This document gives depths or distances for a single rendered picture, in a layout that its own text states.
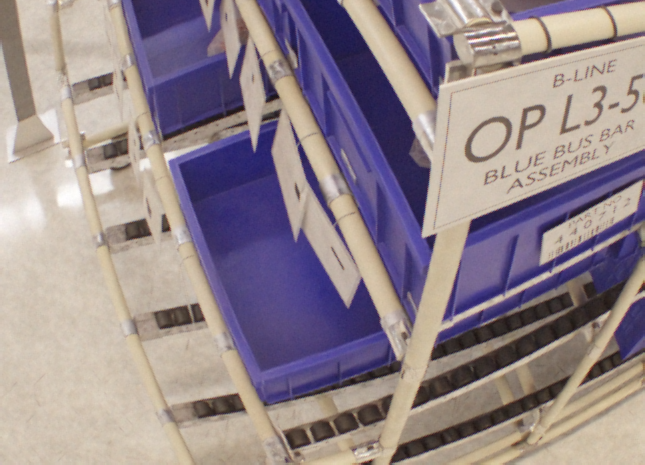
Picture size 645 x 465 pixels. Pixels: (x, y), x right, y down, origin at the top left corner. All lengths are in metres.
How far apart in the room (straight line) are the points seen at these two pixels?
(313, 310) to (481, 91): 0.90
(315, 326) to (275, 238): 0.15
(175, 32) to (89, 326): 0.82
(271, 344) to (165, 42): 0.60
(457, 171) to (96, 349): 1.67
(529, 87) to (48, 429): 1.78
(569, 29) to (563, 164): 0.20
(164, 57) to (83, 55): 1.03
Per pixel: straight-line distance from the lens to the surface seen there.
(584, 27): 0.84
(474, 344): 2.11
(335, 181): 1.41
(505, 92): 0.84
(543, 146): 0.94
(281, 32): 1.51
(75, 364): 2.48
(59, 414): 2.44
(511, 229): 1.16
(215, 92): 1.81
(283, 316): 1.68
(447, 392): 1.65
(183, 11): 2.01
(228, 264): 1.72
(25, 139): 2.77
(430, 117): 0.99
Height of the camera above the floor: 2.25
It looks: 60 degrees down
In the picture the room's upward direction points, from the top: 3 degrees clockwise
